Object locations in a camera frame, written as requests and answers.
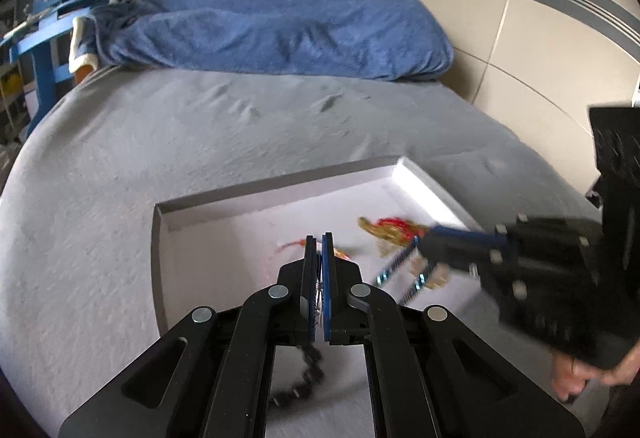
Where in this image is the white fleece garment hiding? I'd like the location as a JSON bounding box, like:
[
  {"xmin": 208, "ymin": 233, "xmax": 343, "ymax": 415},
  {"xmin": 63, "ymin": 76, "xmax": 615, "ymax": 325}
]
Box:
[{"xmin": 70, "ymin": 15, "xmax": 98, "ymax": 74}]

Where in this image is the orange hair tie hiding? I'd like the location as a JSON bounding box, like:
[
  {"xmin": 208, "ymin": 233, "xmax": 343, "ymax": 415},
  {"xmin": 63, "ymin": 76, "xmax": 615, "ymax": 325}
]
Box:
[{"xmin": 276, "ymin": 240, "xmax": 353, "ymax": 264}]

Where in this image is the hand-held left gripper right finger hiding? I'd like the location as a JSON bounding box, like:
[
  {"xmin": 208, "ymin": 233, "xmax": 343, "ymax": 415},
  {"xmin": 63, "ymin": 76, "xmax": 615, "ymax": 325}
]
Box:
[{"xmin": 322, "ymin": 232, "xmax": 586, "ymax": 438}]

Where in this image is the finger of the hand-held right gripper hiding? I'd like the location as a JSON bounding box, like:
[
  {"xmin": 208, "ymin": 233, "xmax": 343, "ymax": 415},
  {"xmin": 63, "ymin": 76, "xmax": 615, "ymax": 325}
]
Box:
[
  {"xmin": 429, "ymin": 224, "xmax": 512, "ymax": 250},
  {"xmin": 417, "ymin": 238, "xmax": 507, "ymax": 278}
]

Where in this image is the blue blanket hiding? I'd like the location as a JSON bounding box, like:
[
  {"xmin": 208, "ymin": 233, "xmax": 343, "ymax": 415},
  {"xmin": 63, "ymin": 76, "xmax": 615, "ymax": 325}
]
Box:
[{"xmin": 82, "ymin": 0, "xmax": 455, "ymax": 81}]

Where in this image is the yellow package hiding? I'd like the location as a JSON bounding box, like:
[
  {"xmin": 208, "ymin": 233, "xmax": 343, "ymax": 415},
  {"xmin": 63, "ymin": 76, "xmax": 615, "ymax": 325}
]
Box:
[{"xmin": 0, "ymin": 68, "xmax": 23, "ymax": 94}]

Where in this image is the blue bookshelf with books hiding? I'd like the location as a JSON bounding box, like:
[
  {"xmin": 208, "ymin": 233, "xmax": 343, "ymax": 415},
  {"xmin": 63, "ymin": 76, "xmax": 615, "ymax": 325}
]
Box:
[{"xmin": 0, "ymin": 0, "xmax": 148, "ymax": 111}]

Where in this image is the red bead hair tie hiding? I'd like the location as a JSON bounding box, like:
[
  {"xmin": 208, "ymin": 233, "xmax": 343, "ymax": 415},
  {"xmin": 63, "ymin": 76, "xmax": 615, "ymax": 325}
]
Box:
[{"xmin": 377, "ymin": 216, "xmax": 428, "ymax": 241}]

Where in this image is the grey cardboard box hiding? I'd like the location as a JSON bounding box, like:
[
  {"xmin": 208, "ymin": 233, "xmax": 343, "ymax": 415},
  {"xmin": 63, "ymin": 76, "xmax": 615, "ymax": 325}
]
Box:
[{"xmin": 151, "ymin": 156, "xmax": 501, "ymax": 438}]

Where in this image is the gold ornament hair tie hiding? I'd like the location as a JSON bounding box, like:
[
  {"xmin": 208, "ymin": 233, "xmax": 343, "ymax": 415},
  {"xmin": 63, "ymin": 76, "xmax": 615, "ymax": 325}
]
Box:
[{"xmin": 357, "ymin": 216, "xmax": 401, "ymax": 251}]

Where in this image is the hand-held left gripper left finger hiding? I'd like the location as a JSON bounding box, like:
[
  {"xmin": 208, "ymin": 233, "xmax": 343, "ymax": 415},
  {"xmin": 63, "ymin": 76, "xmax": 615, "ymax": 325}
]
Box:
[{"xmin": 57, "ymin": 234, "xmax": 321, "ymax": 438}]

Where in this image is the black bead bracelet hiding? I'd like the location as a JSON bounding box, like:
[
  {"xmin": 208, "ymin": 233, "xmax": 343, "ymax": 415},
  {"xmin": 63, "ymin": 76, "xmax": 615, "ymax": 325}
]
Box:
[{"xmin": 270, "ymin": 238, "xmax": 327, "ymax": 411}]

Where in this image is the beige wardrobe with grey stripe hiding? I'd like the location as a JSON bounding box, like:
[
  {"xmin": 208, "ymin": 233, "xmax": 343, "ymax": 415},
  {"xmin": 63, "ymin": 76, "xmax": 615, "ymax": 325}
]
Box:
[{"xmin": 412, "ymin": 0, "xmax": 640, "ymax": 199}]

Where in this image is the person's right hand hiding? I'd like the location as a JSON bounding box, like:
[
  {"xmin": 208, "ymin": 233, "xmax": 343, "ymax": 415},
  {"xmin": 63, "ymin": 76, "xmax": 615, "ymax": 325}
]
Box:
[{"xmin": 552, "ymin": 350, "xmax": 640, "ymax": 404}]

